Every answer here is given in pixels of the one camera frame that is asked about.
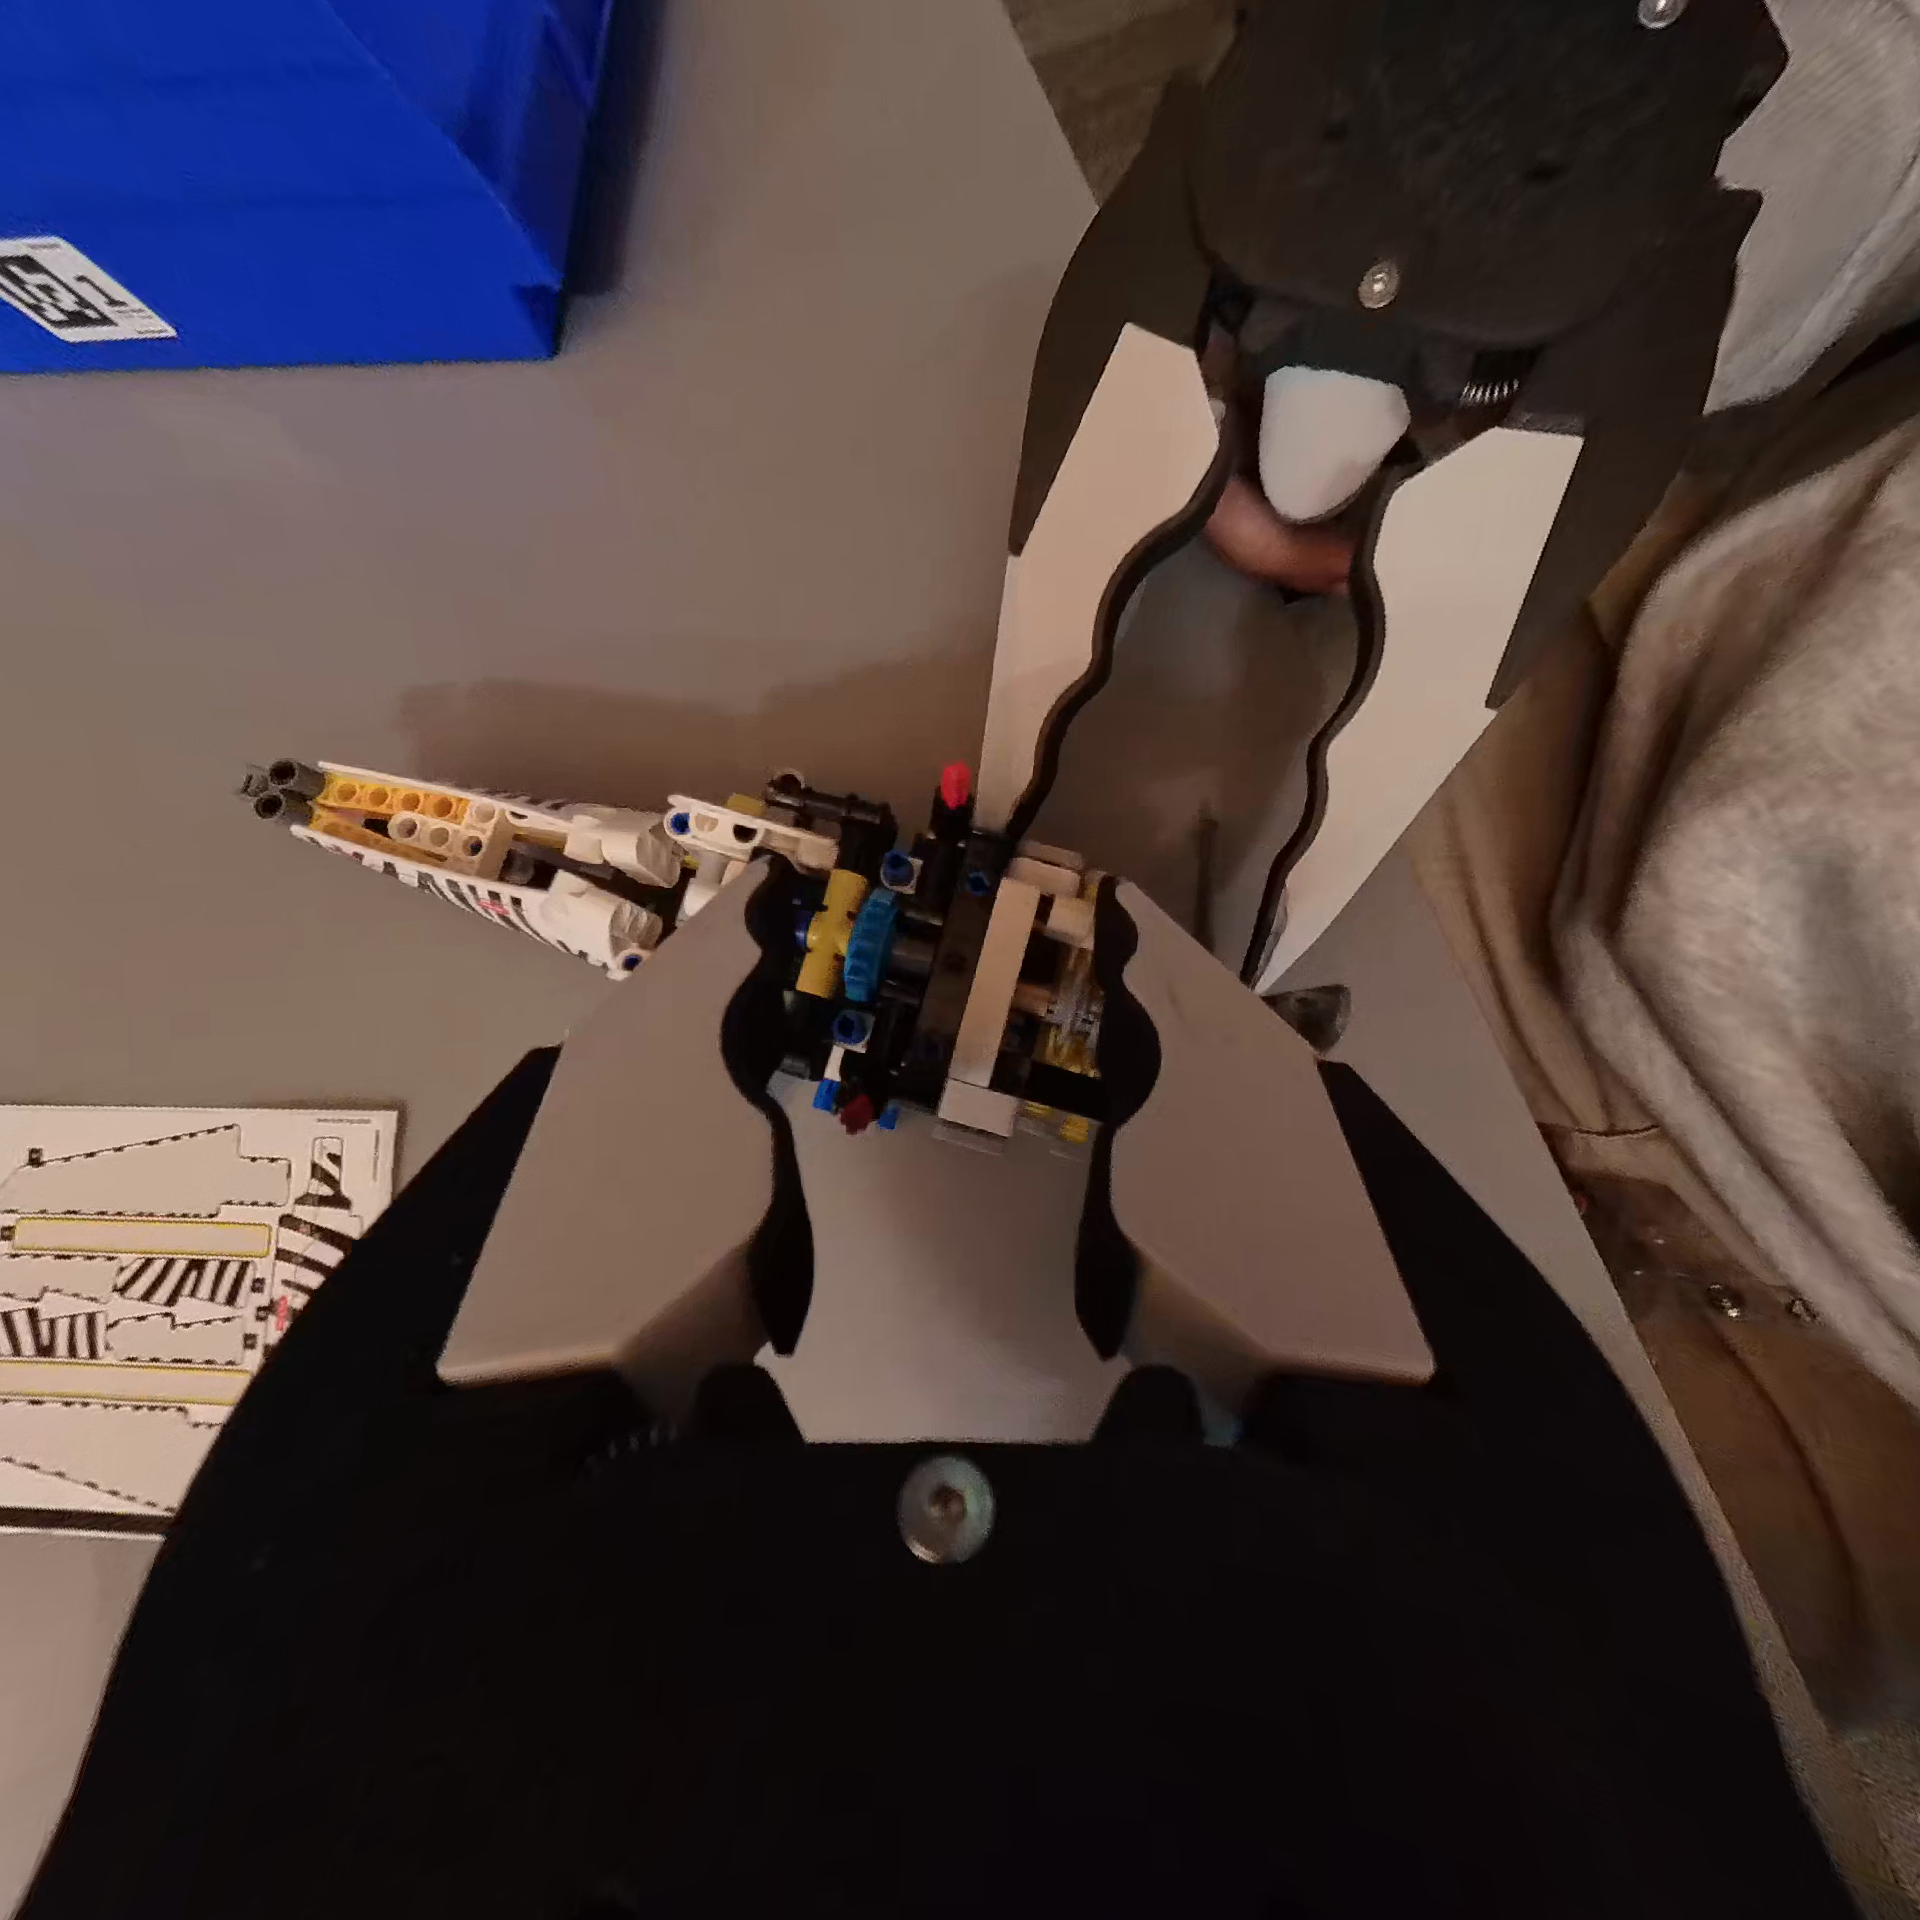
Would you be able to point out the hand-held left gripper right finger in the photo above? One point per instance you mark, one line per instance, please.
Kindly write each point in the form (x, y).
(1261, 1170)

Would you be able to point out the zebra-print sticker sheet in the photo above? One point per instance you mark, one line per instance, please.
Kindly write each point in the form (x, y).
(150, 1349)

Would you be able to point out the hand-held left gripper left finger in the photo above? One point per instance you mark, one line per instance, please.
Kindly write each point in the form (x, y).
(630, 1170)

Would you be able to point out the zebra-striped lego helicopter model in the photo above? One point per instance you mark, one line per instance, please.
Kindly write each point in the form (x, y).
(914, 930)

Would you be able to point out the person's right hand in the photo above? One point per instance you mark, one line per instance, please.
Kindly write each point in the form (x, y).
(1275, 548)

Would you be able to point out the blue plastic storage bin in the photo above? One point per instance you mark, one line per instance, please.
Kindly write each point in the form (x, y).
(300, 151)

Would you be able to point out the person's right forearm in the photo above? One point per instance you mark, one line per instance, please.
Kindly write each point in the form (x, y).
(1828, 182)

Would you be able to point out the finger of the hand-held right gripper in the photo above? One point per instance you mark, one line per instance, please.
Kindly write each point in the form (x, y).
(1079, 600)
(1441, 630)

